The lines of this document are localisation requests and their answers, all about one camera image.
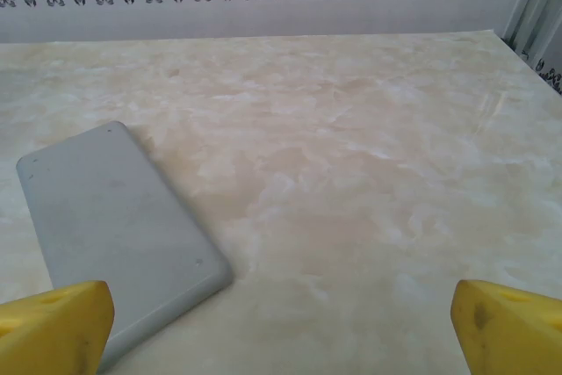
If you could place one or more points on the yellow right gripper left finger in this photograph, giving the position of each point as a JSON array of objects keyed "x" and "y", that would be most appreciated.
[{"x": 52, "y": 331}]

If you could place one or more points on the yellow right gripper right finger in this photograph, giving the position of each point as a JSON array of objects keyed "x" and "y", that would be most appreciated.
[{"x": 513, "y": 331}]

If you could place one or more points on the grey flat rectangular slab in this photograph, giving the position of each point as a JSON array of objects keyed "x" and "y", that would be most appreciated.
[{"x": 114, "y": 225}]

